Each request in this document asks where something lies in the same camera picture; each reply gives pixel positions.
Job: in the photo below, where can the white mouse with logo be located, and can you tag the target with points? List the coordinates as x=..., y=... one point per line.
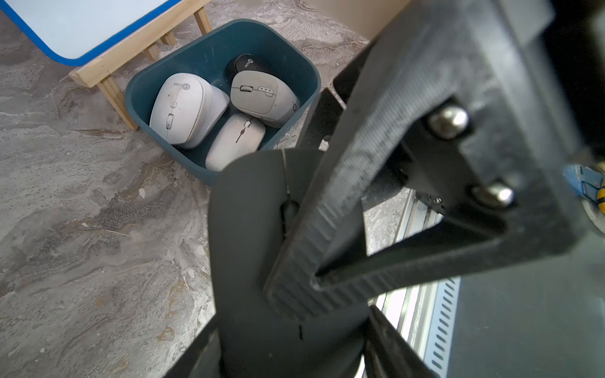
x=186, y=110

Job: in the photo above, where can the light grey mouse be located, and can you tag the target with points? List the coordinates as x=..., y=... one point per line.
x=265, y=97

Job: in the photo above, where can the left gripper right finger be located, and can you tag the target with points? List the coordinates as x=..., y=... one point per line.
x=387, y=354

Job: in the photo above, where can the blue framed whiteboard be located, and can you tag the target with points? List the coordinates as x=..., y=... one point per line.
x=74, y=32

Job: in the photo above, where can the aluminium front rail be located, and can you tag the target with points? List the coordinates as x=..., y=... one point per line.
x=424, y=315

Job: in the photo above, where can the black rounded mouse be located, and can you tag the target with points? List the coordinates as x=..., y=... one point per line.
x=245, y=62

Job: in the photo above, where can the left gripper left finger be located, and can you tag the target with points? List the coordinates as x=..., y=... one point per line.
x=202, y=359

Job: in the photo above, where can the teal storage box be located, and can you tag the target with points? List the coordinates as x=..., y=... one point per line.
x=208, y=57

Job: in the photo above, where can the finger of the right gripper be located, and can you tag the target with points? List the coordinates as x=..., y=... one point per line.
x=448, y=82
x=321, y=120

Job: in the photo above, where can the silver mouse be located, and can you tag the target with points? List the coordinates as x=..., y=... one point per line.
x=241, y=135

